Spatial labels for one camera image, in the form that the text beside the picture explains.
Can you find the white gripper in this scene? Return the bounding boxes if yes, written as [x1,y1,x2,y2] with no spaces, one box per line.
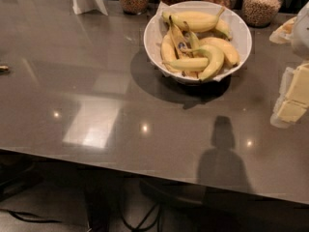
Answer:
[269,2,309,129]

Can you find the white bowl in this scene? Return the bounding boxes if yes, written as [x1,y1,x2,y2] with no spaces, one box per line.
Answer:
[144,1,252,85]

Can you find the curved front yellow banana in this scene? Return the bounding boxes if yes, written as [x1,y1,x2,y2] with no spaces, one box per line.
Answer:
[181,44,224,81]

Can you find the back right banana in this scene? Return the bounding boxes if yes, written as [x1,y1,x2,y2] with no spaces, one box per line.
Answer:
[214,19,233,41]

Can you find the small front yellow banana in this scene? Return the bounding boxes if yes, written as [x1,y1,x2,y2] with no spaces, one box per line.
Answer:
[162,58,209,72]

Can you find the stickered spotted banana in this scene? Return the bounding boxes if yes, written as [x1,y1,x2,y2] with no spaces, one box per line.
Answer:
[168,15,199,79]

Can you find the glass cereal jar right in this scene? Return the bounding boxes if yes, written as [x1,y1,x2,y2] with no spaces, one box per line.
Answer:
[241,0,283,27]

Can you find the small object table edge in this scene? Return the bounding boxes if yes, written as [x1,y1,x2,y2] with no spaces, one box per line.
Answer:
[0,66,9,73]

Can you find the black floor cable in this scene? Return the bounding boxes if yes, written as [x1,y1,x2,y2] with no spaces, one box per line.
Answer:
[0,208,62,224]

